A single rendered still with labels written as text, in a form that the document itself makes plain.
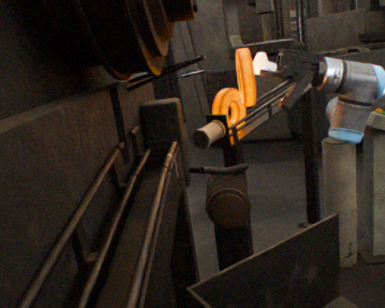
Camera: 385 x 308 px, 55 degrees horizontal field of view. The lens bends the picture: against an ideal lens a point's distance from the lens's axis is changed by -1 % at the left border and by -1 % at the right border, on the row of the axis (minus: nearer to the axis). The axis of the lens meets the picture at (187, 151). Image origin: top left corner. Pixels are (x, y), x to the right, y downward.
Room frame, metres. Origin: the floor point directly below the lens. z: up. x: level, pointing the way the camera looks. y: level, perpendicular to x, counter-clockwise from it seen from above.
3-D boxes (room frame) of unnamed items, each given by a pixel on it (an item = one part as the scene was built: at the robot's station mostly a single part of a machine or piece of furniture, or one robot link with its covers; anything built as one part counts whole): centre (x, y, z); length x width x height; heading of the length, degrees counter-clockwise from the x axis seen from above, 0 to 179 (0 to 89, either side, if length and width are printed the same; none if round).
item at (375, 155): (1.36, -0.73, 0.31); 0.24 x 0.16 x 0.62; 174
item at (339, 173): (1.33, -0.57, 0.26); 0.12 x 0.12 x 0.52
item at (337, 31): (4.65, -2.18, 0.55); 1.10 x 0.53 x 1.10; 14
